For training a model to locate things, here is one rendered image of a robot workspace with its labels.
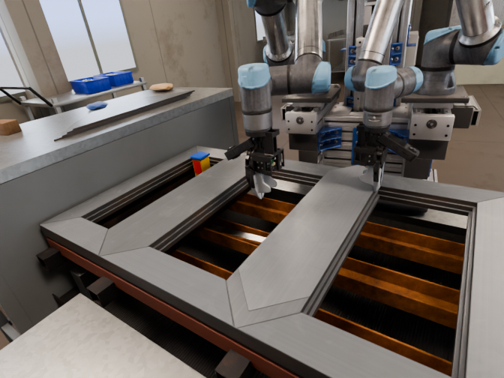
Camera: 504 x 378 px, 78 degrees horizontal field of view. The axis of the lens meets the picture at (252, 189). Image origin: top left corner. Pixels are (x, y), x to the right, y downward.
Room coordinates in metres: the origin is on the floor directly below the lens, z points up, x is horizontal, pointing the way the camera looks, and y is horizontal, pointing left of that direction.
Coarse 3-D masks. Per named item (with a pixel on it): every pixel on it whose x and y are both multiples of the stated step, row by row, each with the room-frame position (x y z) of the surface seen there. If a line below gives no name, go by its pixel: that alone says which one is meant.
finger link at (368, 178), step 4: (368, 168) 0.83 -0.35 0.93; (372, 168) 0.82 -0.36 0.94; (380, 168) 0.81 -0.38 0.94; (368, 172) 0.83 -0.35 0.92; (372, 172) 0.82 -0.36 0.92; (380, 172) 0.82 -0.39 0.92; (360, 176) 0.85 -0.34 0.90; (364, 176) 0.84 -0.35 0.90; (368, 176) 0.83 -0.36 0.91; (372, 176) 0.82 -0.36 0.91; (364, 180) 0.84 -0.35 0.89; (368, 180) 0.83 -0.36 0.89; (372, 180) 0.82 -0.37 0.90; (372, 184) 0.82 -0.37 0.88; (376, 184) 0.81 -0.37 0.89; (376, 188) 0.82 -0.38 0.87
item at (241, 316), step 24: (144, 192) 1.06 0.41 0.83; (240, 192) 0.99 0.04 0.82; (384, 192) 0.84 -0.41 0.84; (408, 192) 0.81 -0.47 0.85; (96, 216) 0.91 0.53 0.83; (192, 216) 0.81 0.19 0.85; (360, 216) 0.72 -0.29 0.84; (168, 240) 0.72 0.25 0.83; (336, 264) 0.55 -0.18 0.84; (144, 288) 0.56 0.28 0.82; (240, 288) 0.49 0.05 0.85; (192, 312) 0.46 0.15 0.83; (240, 312) 0.43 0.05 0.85; (264, 312) 0.42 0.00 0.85; (288, 312) 0.41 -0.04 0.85; (312, 312) 0.43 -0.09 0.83; (240, 336) 0.39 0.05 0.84; (456, 336) 0.34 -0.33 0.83; (288, 360) 0.33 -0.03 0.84; (456, 360) 0.30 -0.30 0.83
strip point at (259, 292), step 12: (240, 276) 0.52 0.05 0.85; (252, 276) 0.52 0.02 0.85; (252, 288) 0.48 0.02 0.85; (264, 288) 0.48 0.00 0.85; (276, 288) 0.48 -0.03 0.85; (288, 288) 0.47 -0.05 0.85; (252, 300) 0.45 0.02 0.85; (264, 300) 0.45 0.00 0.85; (276, 300) 0.45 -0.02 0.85; (288, 300) 0.44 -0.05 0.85
